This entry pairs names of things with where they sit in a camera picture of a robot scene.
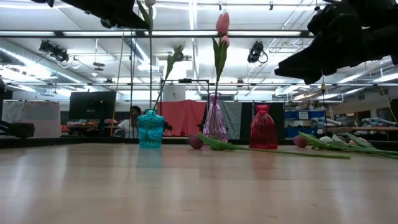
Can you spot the person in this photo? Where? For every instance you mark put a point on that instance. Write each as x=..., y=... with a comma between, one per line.
x=127, y=126

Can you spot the black hanging spotlight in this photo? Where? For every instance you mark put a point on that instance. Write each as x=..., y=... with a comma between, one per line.
x=54, y=51
x=256, y=52

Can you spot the blue storage bins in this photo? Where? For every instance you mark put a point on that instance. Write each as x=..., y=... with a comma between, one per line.
x=303, y=115

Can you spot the white artificial tulip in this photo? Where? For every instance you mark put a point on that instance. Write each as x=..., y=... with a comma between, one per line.
x=170, y=62
x=326, y=139

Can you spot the black monitor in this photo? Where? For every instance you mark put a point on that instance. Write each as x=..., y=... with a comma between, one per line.
x=92, y=105

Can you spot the pink artificial tulip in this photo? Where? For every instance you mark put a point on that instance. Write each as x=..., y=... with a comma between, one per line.
x=354, y=142
x=225, y=41
x=222, y=23

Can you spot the black aluminium table frame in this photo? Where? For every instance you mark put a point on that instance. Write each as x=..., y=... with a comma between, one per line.
x=62, y=141

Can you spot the red cloth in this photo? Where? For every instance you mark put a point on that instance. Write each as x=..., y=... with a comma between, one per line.
x=183, y=118

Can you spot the pale pink curtain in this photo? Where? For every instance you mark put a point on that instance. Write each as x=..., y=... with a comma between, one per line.
x=37, y=118

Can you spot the pink glass vase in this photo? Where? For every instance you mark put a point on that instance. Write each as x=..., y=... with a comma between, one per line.
x=215, y=124

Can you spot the teal glass vase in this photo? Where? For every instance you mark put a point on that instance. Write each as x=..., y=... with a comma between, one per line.
x=150, y=130

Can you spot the grey cloth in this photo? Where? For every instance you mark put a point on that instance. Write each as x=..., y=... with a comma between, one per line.
x=231, y=119

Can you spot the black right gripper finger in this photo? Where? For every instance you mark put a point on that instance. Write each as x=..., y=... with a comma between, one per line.
x=326, y=62

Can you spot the red glass vase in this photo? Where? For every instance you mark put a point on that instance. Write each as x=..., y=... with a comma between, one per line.
x=263, y=130

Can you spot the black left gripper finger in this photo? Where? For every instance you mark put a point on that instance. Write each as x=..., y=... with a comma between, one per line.
x=109, y=9

